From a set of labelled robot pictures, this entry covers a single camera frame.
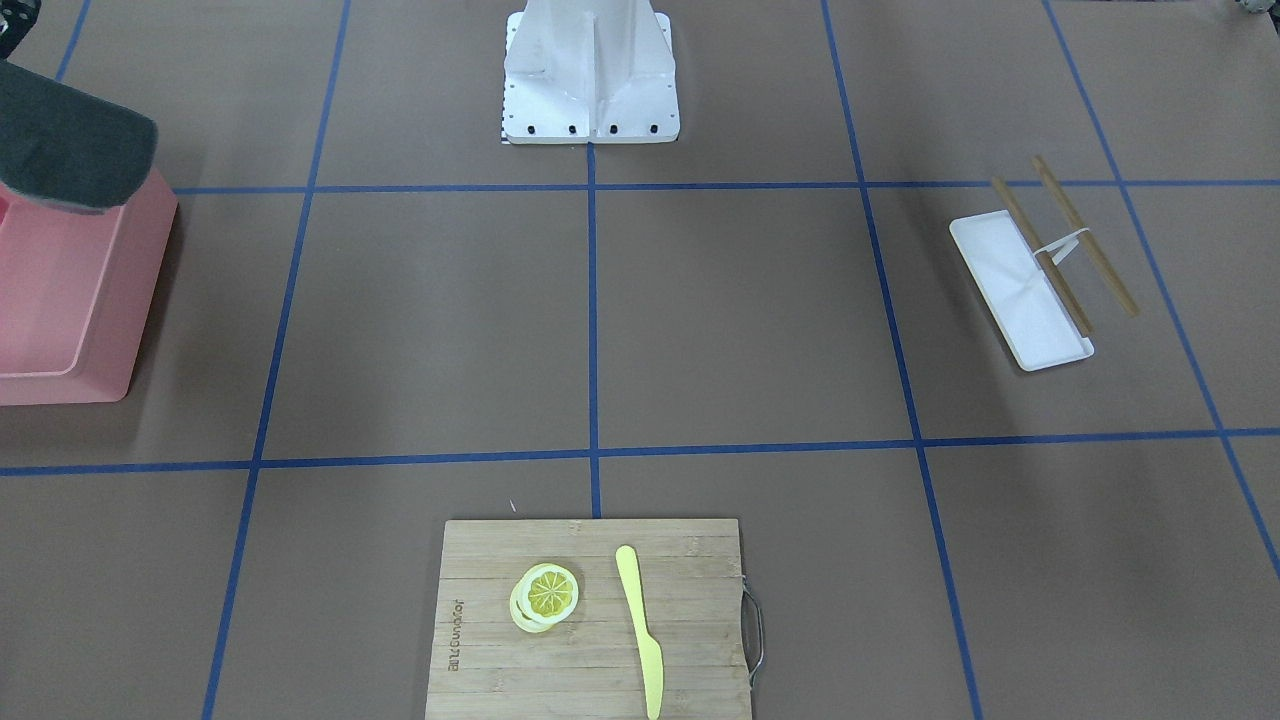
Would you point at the wooden cutting board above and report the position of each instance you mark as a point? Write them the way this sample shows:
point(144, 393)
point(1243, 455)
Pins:
point(587, 667)

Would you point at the white rectangular tray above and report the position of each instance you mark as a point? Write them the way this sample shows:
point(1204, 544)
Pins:
point(1035, 325)

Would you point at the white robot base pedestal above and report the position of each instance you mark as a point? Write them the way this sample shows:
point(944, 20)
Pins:
point(589, 72)

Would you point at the wooden stick near tray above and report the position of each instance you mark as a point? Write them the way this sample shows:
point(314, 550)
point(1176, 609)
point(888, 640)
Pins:
point(1044, 260)

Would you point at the yellow lemon slices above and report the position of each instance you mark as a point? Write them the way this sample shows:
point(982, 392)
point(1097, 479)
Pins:
point(543, 597)

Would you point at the wooden stick far side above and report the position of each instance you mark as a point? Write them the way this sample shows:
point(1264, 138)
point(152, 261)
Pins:
point(1085, 235)

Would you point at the yellow plastic knife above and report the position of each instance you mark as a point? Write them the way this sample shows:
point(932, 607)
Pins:
point(652, 664)

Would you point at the pink plastic bin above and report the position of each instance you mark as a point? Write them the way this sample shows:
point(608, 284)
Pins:
point(83, 241)

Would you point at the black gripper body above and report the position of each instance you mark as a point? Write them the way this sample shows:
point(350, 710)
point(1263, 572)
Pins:
point(17, 34)

